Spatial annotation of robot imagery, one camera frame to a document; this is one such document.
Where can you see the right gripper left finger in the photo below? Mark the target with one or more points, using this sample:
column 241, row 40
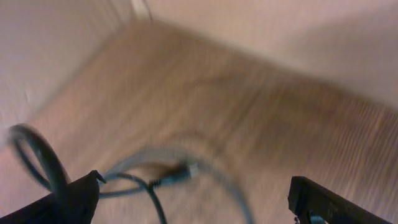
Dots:
column 76, row 206

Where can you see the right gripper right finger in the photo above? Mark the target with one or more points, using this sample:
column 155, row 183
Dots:
column 311, row 203

